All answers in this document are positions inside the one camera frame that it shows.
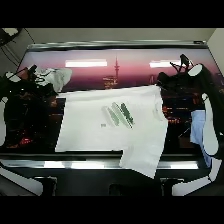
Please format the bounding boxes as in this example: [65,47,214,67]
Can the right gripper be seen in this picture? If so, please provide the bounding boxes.
[156,71,176,90]

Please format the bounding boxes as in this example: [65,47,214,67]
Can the white T-shirt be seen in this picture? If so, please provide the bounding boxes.
[54,84,170,180]

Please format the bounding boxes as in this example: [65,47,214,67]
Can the light blue garment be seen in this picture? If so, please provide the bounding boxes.
[189,109,213,168]

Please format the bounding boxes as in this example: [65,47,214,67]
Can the pale grey garment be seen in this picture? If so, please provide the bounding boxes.
[34,67,73,94]

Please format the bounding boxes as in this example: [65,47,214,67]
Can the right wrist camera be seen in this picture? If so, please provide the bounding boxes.
[169,53,195,73]

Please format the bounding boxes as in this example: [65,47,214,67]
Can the silver frame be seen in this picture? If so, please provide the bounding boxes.
[0,158,224,197]

